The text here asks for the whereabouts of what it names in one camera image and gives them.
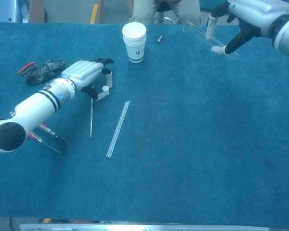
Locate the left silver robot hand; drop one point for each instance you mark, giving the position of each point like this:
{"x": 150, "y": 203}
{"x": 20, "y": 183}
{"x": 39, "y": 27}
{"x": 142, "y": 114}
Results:
{"x": 84, "y": 72}

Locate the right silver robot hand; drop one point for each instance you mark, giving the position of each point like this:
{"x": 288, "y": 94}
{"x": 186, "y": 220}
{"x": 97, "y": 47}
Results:
{"x": 260, "y": 12}

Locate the small white cap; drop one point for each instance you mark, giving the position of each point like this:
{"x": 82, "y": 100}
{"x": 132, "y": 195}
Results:
{"x": 106, "y": 89}

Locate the clear glass test tube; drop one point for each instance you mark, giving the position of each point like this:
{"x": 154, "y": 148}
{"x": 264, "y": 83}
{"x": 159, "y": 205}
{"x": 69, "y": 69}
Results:
{"x": 197, "y": 31}

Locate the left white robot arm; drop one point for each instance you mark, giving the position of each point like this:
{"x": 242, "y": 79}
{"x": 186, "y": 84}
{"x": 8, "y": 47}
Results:
{"x": 33, "y": 108}

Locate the black glove with orange cuff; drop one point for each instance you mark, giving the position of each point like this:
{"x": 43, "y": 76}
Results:
{"x": 38, "y": 73}

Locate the thin white stirring rod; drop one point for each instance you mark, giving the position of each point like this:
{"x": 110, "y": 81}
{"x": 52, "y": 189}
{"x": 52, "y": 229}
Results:
{"x": 91, "y": 120}

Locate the stacked white paper cups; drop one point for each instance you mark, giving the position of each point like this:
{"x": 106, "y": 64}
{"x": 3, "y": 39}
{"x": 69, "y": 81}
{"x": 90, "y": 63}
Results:
{"x": 135, "y": 45}

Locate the clear plastic strip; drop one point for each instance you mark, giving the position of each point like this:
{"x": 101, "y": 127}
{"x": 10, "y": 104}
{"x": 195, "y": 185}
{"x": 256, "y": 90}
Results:
{"x": 118, "y": 129}

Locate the brown cardboard box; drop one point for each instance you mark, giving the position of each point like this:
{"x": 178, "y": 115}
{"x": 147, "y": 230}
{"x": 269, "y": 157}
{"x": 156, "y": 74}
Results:
{"x": 37, "y": 12}

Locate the small metal bolt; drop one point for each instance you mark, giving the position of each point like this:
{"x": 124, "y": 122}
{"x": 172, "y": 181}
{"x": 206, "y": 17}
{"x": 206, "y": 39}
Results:
{"x": 159, "y": 39}

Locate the seated person in beige trousers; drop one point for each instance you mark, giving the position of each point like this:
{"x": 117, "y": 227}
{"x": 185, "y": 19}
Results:
{"x": 142, "y": 12}

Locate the black stool with metal pole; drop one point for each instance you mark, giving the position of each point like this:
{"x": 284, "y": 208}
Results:
{"x": 163, "y": 7}

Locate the grey metal cabinet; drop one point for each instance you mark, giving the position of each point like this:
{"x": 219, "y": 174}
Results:
{"x": 4, "y": 9}

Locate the blue felt table cloth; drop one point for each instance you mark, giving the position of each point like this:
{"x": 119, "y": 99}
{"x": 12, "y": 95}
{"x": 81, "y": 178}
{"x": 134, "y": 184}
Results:
{"x": 159, "y": 180}

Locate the wooden frame legs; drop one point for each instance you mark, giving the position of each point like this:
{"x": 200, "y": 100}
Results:
{"x": 101, "y": 12}

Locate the aluminium profile rail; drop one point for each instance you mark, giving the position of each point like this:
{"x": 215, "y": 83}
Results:
{"x": 135, "y": 227}

